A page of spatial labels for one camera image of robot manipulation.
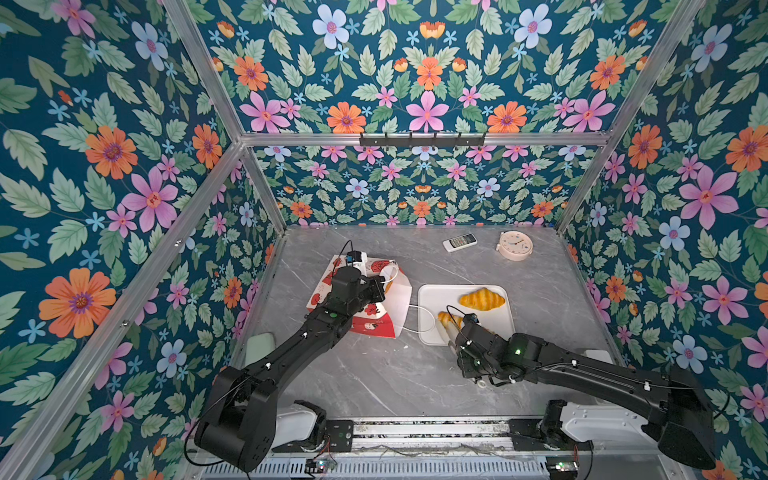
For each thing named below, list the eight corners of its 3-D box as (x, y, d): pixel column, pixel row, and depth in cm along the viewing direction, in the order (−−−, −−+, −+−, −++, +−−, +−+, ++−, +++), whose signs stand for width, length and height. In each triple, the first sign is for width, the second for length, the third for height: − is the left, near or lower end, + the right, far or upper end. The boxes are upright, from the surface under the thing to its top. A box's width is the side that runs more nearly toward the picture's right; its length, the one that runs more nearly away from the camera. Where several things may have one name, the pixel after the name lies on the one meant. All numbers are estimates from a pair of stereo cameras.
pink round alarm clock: (499, 261, 112) (502, 255, 109) (493, 235, 121) (495, 229, 118) (534, 261, 112) (538, 255, 109) (525, 235, 121) (528, 229, 118)
